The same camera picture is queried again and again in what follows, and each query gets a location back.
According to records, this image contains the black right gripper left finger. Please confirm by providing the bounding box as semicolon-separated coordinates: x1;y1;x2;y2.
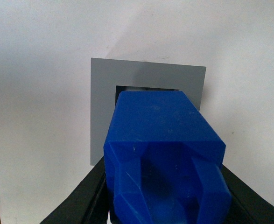
41;158;109;224

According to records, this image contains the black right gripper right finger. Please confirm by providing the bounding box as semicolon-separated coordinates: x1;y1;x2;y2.
221;166;274;224

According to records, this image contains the blue handled block part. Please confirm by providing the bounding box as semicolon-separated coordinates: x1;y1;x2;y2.
104;91;232;224

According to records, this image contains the gray cube base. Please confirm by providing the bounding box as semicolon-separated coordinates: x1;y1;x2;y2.
90;58;206;165

